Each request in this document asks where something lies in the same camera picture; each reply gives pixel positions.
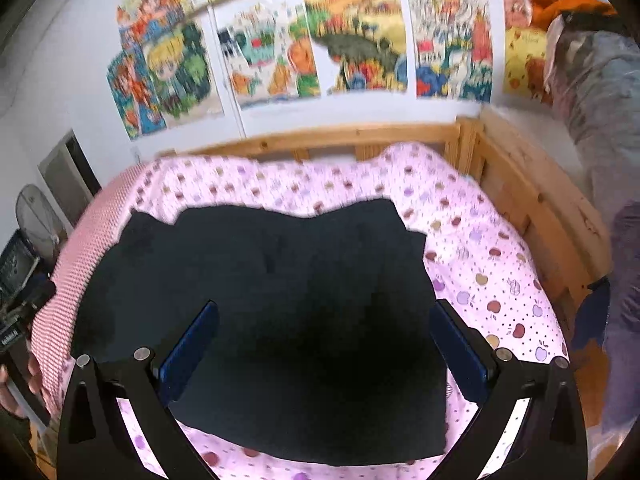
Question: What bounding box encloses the person's left hand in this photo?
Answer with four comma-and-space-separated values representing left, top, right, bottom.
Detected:
0, 352, 45, 420

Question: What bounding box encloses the black garment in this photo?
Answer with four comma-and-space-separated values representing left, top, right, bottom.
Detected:
70, 198, 449, 467

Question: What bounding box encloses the pink apple print blanket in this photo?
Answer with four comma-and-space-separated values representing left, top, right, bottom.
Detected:
117, 142, 571, 480

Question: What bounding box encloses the cartoon figures wall poster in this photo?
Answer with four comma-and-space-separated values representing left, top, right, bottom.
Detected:
106, 0, 225, 140

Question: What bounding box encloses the electric fan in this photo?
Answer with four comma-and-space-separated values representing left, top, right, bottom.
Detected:
15, 184, 70, 262

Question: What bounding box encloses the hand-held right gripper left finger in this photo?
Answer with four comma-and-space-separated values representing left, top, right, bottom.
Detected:
56, 300, 221, 480

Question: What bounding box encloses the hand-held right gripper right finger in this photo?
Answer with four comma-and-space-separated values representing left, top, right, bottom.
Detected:
427, 298, 588, 480

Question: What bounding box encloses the pink striped bed sheet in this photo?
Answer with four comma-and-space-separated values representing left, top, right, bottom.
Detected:
29, 164, 153, 408

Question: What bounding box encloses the dragon wall poster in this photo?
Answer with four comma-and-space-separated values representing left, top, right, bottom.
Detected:
406, 0, 494, 104

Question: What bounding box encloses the wooden bed frame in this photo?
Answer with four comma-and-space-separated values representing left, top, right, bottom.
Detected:
27, 110, 617, 480

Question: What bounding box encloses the dark monitor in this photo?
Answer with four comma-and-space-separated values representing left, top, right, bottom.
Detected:
0, 230, 42, 311

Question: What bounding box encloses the fruit print wall poster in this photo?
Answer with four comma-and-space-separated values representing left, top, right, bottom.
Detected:
214, 1, 322, 112

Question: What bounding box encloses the plastic wrapped bundle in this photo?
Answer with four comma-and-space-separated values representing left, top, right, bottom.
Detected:
544, 10, 640, 221

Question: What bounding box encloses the yellow bear wall poster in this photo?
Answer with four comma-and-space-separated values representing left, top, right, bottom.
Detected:
501, 0, 557, 100

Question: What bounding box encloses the grey purple cloth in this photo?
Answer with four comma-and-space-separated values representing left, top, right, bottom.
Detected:
597, 199, 640, 441

